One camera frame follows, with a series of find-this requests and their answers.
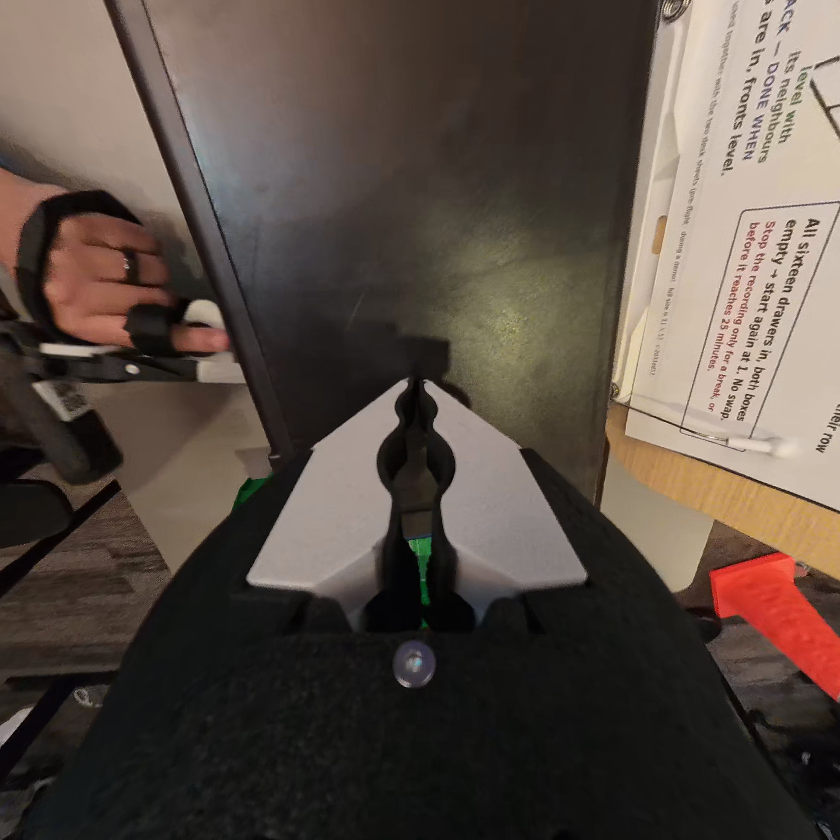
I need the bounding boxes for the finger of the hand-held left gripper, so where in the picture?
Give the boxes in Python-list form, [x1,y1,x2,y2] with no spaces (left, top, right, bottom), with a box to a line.
[197,354,247,385]

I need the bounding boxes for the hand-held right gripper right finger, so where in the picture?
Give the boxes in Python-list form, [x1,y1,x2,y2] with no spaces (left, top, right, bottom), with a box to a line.
[420,377,588,621]

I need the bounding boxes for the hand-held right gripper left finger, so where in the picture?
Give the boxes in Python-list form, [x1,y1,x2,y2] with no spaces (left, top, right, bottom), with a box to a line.
[246,377,416,631]

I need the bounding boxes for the green plastic bin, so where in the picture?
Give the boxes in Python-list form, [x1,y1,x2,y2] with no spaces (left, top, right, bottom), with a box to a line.
[233,476,434,624]

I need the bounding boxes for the black drawer cabinet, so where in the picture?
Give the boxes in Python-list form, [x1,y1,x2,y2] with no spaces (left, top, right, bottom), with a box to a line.
[105,0,660,506]

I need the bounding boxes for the person's left hand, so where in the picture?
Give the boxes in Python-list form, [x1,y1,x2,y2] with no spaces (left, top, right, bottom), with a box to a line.
[0,169,231,355]

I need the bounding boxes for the black office chair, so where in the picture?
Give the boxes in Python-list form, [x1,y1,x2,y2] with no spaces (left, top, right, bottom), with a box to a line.
[0,479,122,782]

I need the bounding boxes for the light wooden board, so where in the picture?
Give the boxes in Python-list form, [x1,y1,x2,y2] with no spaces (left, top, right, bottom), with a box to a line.
[604,400,840,581]

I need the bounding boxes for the white sheet clip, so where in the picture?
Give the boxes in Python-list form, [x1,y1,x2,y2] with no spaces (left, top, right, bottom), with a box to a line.
[725,436,798,457]

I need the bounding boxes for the red plastic object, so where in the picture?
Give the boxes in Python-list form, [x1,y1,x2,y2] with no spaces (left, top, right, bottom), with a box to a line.
[712,553,840,700]

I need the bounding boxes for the printed instruction sheet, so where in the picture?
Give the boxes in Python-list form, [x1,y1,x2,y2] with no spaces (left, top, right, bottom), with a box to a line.
[620,0,840,513]

